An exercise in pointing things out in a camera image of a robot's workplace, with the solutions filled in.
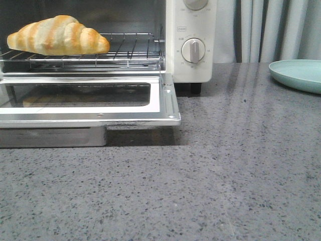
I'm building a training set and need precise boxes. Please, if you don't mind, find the white curtain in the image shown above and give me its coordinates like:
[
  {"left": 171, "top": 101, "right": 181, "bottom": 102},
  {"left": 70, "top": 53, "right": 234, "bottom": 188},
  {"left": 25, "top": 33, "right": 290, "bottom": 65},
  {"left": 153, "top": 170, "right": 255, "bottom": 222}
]
[{"left": 213, "top": 1, "right": 320, "bottom": 63}]

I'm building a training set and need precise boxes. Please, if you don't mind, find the golden croissant bread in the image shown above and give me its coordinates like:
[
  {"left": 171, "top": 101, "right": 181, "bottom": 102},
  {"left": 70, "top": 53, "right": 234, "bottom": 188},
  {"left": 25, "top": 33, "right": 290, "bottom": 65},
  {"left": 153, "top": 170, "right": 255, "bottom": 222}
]
[{"left": 7, "top": 15, "right": 110, "bottom": 56}]

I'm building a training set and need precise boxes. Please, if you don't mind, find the white oven knob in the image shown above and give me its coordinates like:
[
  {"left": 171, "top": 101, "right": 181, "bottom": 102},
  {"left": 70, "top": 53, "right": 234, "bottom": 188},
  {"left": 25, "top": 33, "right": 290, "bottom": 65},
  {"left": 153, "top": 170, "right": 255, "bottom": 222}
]
[
  {"left": 182, "top": 38, "right": 205, "bottom": 64},
  {"left": 184, "top": 0, "right": 208, "bottom": 11}
]

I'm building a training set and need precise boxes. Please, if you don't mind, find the upper white oven knob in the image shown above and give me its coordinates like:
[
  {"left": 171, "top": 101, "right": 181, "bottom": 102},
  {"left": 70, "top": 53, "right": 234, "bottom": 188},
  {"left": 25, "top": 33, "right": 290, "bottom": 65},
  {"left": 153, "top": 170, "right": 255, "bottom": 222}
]
[{"left": 184, "top": 0, "right": 208, "bottom": 11}]

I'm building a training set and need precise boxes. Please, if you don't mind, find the silver glass oven door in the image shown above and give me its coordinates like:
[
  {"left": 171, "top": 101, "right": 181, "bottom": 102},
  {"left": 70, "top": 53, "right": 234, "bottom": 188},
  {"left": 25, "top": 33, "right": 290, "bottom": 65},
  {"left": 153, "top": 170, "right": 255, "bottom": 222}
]
[{"left": 1, "top": 73, "right": 181, "bottom": 148}]

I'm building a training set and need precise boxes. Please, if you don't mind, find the white Toshiba toaster oven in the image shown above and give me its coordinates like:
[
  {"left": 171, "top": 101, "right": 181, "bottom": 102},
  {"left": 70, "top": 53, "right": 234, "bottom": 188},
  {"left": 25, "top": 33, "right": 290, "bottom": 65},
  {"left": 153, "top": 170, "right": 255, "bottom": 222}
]
[{"left": 0, "top": 0, "right": 219, "bottom": 95}]

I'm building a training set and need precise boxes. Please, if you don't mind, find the lower white oven knob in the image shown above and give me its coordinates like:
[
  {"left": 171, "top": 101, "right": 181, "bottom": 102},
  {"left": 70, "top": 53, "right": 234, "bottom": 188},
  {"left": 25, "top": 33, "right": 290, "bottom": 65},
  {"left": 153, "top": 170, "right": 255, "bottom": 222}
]
[{"left": 182, "top": 38, "right": 205, "bottom": 64}]

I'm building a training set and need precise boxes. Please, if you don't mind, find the wire oven rack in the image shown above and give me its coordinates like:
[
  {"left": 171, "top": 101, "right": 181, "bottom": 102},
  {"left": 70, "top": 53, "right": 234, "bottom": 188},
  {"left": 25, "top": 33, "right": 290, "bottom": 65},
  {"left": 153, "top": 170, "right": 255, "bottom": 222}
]
[{"left": 1, "top": 33, "right": 165, "bottom": 72}]

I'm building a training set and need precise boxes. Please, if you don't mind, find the light green plate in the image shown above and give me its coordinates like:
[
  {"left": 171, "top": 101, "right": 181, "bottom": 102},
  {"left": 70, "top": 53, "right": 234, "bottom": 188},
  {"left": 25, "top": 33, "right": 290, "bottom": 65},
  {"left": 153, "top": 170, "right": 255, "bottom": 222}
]
[{"left": 269, "top": 59, "right": 320, "bottom": 94}]

